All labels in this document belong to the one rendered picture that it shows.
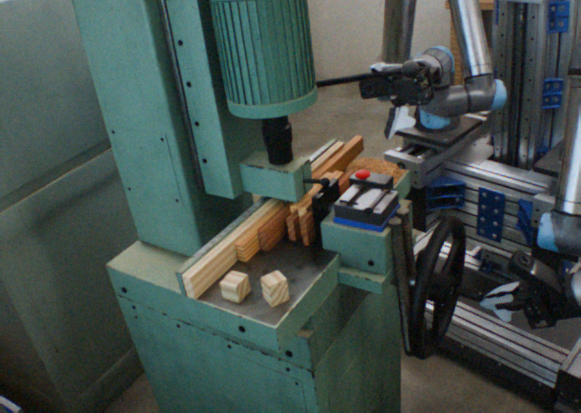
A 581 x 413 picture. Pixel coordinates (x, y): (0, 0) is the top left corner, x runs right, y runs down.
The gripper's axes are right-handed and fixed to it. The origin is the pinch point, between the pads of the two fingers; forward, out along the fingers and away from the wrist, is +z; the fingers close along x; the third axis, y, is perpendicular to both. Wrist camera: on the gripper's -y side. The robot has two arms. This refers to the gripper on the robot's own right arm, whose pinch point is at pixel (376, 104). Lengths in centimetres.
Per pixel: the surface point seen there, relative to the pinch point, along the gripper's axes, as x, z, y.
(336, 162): 16.2, -8.7, -18.1
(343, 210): 14.0, 18.6, -1.2
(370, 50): 50, -320, -161
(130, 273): 25, 34, -53
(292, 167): 7.4, 13.8, -13.9
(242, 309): 22.0, 41.2, -11.2
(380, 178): 12.6, 7.9, 1.9
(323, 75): 67, -320, -213
